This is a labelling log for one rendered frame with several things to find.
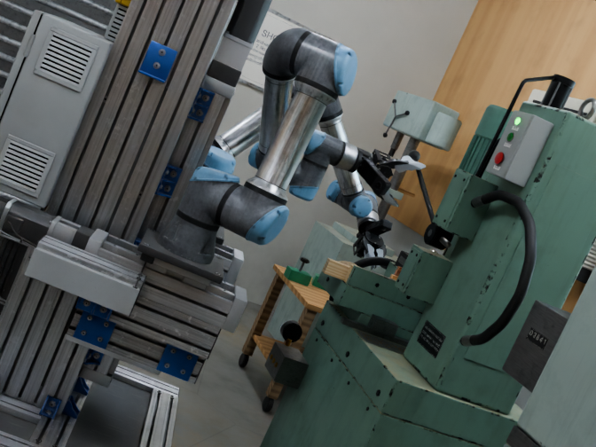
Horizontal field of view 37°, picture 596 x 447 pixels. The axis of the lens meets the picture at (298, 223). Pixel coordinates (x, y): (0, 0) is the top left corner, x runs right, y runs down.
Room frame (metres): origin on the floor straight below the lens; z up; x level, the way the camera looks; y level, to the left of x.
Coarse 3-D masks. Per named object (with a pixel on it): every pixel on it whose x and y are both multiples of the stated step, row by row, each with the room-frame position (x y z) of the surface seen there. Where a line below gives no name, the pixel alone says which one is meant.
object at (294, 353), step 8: (280, 344) 2.54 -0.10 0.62; (272, 352) 2.53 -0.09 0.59; (280, 352) 2.47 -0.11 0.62; (288, 352) 2.49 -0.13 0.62; (296, 352) 2.53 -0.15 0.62; (272, 360) 2.49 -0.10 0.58; (280, 360) 2.45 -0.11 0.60; (288, 360) 2.44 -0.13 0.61; (296, 360) 2.45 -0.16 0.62; (304, 360) 2.48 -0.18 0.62; (272, 368) 2.48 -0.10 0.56; (280, 368) 2.44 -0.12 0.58; (288, 368) 2.44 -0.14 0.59; (296, 368) 2.45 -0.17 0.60; (304, 368) 2.46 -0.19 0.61; (272, 376) 2.45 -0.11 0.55; (280, 376) 2.44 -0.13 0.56; (288, 376) 2.45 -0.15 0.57; (296, 376) 2.45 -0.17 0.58; (288, 384) 2.45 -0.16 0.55; (296, 384) 2.46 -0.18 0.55
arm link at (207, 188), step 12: (204, 168) 2.21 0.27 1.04; (192, 180) 2.21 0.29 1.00; (204, 180) 2.19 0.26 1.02; (216, 180) 2.19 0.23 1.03; (228, 180) 2.20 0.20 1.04; (192, 192) 2.20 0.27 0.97; (204, 192) 2.19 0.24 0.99; (216, 192) 2.18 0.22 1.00; (228, 192) 2.18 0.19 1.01; (180, 204) 2.22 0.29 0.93; (192, 204) 2.19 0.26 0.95; (204, 204) 2.19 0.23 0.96; (216, 204) 2.17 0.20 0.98; (192, 216) 2.19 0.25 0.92; (204, 216) 2.19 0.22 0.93; (216, 216) 2.18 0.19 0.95
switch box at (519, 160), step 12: (528, 120) 2.07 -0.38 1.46; (540, 120) 2.06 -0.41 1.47; (504, 132) 2.14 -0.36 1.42; (516, 132) 2.09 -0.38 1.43; (528, 132) 2.05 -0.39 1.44; (540, 132) 2.06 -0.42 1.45; (504, 144) 2.11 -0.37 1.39; (516, 144) 2.07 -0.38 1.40; (528, 144) 2.06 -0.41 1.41; (540, 144) 2.07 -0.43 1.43; (492, 156) 2.14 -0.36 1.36; (504, 156) 2.09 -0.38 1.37; (516, 156) 2.05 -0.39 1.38; (528, 156) 2.06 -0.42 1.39; (492, 168) 2.12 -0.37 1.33; (504, 168) 2.07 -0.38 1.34; (516, 168) 2.06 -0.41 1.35; (528, 168) 2.07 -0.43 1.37; (516, 180) 2.06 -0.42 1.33
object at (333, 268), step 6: (330, 264) 2.34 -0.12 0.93; (336, 264) 2.35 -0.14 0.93; (342, 264) 2.35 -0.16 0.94; (324, 270) 2.35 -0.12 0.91; (330, 270) 2.34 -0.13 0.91; (336, 270) 2.35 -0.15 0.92; (342, 270) 2.35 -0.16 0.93; (348, 270) 2.36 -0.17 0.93; (336, 276) 2.35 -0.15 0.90; (342, 276) 2.36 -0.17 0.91
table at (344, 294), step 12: (324, 276) 2.49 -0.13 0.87; (336, 288) 2.38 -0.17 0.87; (348, 288) 2.33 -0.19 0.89; (336, 300) 2.35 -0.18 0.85; (348, 300) 2.33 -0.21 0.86; (360, 300) 2.34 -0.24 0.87; (372, 300) 2.35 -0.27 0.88; (384, 300) 2.37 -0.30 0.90; (360, 312) 2.35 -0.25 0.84; (372, 312) 2.36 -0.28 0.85; (384, 312) 2.37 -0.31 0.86; (396, 312) 2.38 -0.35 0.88; (408, 312) 2.39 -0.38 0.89; (420, 312) 2.40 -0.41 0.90; (396, 324) 2.39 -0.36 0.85; (408, 324) 2.40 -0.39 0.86
